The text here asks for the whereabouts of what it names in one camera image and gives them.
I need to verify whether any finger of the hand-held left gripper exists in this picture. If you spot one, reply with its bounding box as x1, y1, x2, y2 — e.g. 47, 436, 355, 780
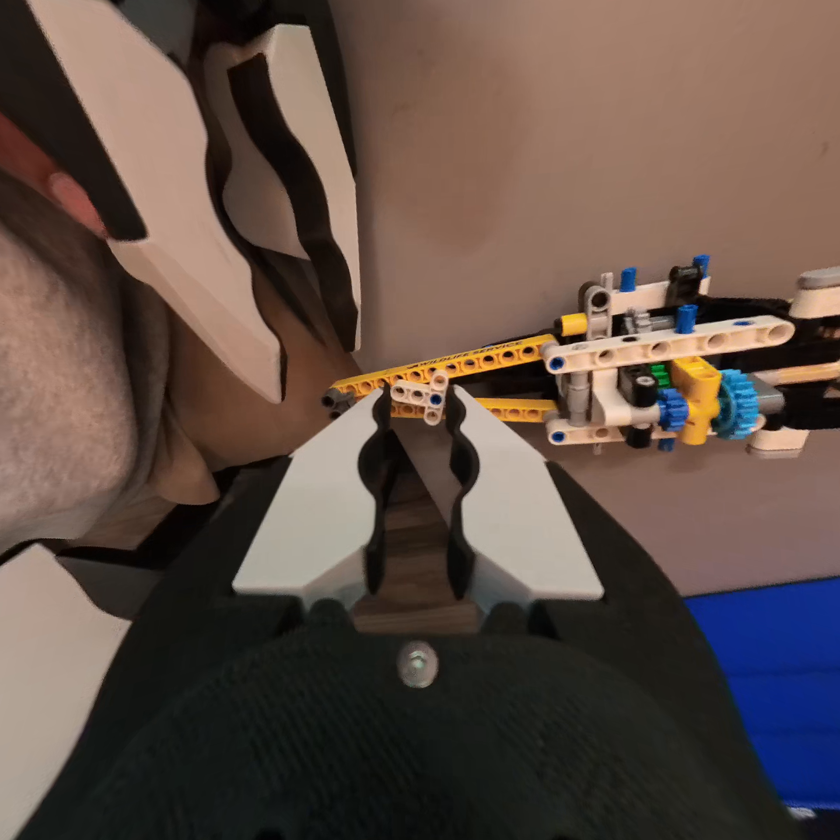
202, 24, 363, 353
26, 0, 290, 404

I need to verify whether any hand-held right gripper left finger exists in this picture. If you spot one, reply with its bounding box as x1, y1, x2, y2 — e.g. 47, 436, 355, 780
231, 386, 409, 611

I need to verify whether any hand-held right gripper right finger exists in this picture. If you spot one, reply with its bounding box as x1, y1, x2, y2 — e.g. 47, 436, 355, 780
444, 385, 606, 613

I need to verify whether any small white lego connector piece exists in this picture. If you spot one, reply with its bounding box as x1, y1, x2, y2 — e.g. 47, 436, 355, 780
390, 370, 451, 427

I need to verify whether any yellow white lego technic model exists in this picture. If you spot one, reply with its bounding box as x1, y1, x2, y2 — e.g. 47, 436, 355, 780
322, 253, 840, 460

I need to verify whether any person's left hand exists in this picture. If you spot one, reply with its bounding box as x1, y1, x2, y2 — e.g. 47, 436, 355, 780
0, 110, 110, 238

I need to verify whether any blue box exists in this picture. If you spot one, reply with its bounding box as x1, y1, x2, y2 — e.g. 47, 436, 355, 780
682, 576, 840, 813

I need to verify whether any white panel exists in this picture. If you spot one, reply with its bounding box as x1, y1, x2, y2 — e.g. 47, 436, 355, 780
0, 542, 133, 840

